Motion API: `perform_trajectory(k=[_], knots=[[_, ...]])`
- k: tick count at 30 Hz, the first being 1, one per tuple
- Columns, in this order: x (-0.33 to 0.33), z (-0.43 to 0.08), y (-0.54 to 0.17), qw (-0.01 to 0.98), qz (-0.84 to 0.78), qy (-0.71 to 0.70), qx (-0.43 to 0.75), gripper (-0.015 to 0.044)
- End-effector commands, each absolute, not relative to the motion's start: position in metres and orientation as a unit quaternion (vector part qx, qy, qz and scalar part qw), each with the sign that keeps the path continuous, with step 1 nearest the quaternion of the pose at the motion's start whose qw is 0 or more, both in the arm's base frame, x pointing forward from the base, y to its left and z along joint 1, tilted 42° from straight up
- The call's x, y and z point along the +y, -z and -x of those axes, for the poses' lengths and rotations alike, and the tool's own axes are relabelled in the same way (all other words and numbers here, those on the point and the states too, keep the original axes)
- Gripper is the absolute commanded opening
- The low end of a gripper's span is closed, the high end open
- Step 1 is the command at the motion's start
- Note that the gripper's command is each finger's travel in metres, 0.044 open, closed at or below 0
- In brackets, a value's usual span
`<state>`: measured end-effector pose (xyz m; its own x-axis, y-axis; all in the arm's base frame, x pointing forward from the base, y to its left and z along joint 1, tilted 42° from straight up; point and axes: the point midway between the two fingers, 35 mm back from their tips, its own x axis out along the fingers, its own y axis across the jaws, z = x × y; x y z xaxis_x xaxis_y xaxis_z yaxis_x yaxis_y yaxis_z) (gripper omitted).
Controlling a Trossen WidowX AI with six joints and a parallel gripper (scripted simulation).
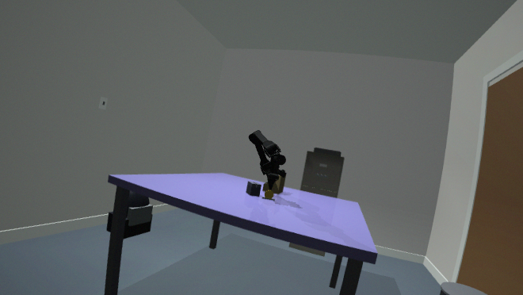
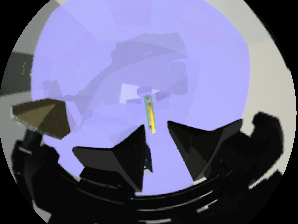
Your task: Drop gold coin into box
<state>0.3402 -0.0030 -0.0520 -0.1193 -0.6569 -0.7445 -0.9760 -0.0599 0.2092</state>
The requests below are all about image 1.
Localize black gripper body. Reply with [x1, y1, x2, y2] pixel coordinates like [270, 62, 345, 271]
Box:
[267, 163, 280, 180]

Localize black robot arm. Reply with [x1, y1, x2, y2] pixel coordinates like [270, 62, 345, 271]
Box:
[249, 130, 287, 178]

